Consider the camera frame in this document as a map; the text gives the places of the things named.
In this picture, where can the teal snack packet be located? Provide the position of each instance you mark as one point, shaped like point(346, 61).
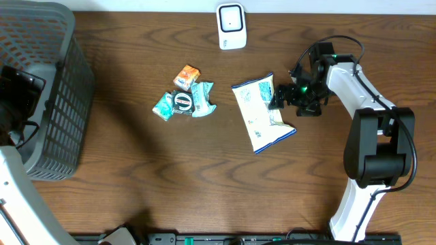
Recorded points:
point(200, 92)

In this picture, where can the orange small box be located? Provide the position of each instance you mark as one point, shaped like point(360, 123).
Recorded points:
point(186, 77)

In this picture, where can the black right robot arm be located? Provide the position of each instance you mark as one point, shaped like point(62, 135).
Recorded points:
point(380, 156)

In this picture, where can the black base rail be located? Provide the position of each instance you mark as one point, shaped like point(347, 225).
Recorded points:
point(126, 234)

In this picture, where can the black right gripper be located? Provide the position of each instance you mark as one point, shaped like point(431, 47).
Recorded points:
point(310, 109)

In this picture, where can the grey plastic mesh basket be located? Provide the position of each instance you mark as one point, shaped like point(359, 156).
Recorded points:
point(38, 38)

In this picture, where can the teal small box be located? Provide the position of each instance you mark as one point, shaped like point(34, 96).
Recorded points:
point(164, 107)

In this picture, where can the yellow snack bag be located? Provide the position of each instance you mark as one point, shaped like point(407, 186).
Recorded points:
point(264, 126)

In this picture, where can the black round-logo packet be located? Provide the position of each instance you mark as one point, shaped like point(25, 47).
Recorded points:
point(182, 103)

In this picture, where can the white barcode scanner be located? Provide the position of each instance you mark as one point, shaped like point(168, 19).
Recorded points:
point(232, 28)

